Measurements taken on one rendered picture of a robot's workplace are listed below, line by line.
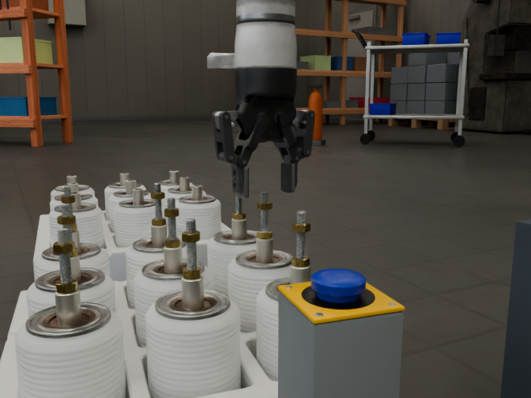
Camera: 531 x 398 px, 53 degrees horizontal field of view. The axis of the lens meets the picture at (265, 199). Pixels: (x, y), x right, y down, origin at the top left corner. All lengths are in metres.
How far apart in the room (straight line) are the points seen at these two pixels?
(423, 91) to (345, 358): 8.13
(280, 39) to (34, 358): 0.41
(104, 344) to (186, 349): 0.07
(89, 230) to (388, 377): 0.74
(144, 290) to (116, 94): 10.74
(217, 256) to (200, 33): 11.21
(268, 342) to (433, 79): 7.85
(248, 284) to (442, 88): 7.63
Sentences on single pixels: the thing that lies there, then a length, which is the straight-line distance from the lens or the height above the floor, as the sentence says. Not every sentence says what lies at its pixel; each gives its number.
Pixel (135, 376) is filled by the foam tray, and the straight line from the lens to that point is 0.59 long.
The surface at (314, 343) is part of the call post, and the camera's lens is 0.37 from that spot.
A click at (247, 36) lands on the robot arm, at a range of 0.64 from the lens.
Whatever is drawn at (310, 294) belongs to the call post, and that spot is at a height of 0.31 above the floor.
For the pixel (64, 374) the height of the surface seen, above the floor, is 0.22.
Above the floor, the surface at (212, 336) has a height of 0.24.
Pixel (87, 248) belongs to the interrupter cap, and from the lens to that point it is 0.78.
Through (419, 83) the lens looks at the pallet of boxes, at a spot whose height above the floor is 0.67.
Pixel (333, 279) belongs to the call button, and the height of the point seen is 0.33.
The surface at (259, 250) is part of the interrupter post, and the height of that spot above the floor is 0.27.
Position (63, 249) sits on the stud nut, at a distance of 0.52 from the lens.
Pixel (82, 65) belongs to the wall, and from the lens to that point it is 11.25.
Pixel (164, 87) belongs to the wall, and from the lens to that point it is 11.58.
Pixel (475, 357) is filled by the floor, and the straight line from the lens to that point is 1.07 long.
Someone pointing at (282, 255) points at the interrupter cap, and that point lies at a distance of 0.70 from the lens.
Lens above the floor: 0.46
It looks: 11 degrees down
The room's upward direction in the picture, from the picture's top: straight up
